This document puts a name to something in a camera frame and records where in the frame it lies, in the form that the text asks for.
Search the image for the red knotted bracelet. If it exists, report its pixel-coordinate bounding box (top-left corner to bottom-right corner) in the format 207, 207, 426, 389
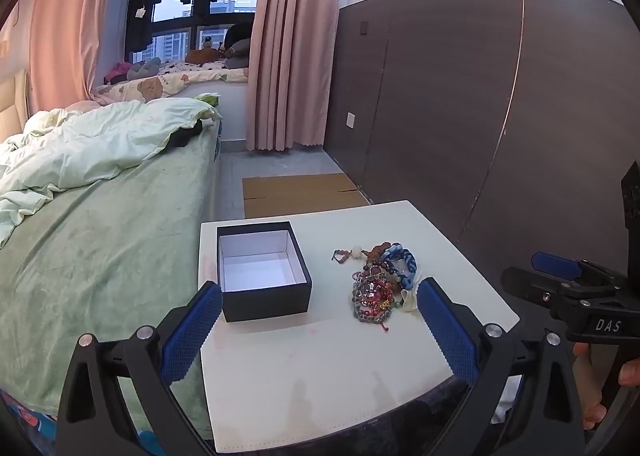
357, 278, 401, 331

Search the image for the bed with green sheet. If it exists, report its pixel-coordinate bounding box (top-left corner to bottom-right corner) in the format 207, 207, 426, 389
0, 110, 223, 442

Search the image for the pink curtain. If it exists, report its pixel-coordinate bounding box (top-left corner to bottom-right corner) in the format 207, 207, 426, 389
27, 0, 131, 111
245, 0, 351, 154

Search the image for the orange blue printed sheet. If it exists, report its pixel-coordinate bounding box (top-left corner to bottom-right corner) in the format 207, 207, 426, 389
0, 388, 61, 439

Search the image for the dark bead bracelet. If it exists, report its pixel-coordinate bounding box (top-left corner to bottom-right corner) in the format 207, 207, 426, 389
362, 258, 401, 277

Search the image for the flat brown cardboard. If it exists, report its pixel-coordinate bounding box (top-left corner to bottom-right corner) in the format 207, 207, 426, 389
242, 173, 371, 219

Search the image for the pink plush toy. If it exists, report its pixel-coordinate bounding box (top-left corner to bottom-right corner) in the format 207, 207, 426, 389
104, 62, 132, 85

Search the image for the large brown seed bracelet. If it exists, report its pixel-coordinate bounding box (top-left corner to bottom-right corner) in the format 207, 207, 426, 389
367, 242, 403, 261

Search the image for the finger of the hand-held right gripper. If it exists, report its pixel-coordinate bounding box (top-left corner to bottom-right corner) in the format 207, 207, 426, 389
501, 266, 566, 309
531, 251, 626, 287

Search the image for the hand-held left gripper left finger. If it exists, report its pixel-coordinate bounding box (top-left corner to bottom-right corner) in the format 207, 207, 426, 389
54, 280, 224, 456

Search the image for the pile of bead bracelets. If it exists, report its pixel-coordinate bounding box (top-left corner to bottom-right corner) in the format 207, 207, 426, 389
350, 271, 396, 324

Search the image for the brown plush toy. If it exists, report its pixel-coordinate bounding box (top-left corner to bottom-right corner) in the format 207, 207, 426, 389
186, 36, 221, 65

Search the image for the person's right hand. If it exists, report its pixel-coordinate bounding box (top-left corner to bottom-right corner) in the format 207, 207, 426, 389
572, 342, 640, 432

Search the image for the grey plush toy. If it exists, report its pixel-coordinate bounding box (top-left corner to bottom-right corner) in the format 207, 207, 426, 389
127, 57, 162, 81

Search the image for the pale green quilt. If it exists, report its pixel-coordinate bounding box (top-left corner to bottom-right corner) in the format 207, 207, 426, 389
0, 98, 223, 247

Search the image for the beige headboard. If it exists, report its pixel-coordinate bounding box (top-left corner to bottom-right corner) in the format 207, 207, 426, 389
0, 68, 28, 137

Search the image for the white jewelry piece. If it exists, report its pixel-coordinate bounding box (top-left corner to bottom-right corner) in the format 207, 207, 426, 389
397, 286, 421, 313

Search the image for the small bead string white pendant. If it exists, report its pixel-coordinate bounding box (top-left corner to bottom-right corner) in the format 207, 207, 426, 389
332, 245, 373, 267

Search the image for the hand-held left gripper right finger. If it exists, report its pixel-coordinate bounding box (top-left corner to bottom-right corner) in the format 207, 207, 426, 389
416, 277, 587, 456

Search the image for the blue white braided bracelet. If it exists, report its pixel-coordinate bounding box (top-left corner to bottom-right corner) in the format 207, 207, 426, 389
382, 245, 418, 289

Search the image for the black box with white inside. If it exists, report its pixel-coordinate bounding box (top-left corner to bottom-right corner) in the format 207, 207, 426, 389
216, 221, 313, 323

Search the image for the patterned cream blanket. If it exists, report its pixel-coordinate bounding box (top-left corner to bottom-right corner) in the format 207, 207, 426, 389
95, 58, 251, 104

